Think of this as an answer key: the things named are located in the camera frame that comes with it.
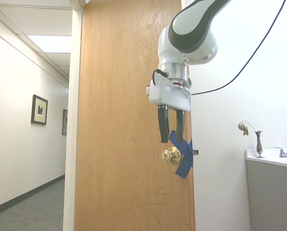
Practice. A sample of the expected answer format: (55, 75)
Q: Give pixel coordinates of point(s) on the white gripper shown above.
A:
(172, 95)

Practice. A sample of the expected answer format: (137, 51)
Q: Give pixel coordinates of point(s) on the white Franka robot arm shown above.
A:
(182, 31)

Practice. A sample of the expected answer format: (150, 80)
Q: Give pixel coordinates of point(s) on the brass door knob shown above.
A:
(170, 155)

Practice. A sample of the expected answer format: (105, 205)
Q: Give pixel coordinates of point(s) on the metal door latch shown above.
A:
(195, 152)

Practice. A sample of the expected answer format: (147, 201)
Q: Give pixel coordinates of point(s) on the wooden door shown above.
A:
(124, 125)

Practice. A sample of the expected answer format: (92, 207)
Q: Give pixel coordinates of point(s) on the blue painter tape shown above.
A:
(185, 156)

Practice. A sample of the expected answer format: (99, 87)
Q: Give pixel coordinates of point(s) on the silver bud vase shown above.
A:
(259, 145)

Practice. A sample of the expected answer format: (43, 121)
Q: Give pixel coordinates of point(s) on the small dark framed picture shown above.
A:
(64, 122)

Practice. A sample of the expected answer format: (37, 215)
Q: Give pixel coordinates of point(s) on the chrome sink faucet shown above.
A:
(286, 151)

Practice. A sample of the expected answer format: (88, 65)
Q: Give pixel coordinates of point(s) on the grey vanity cabinet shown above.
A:
(271, 190)

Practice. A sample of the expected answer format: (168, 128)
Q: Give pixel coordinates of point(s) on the large black framed picture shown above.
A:
(39, 109)

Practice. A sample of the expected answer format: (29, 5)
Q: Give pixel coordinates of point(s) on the ceiling light panel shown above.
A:
(50, 43)

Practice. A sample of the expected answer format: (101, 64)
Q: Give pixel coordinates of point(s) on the white door frame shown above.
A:
(72, 115)

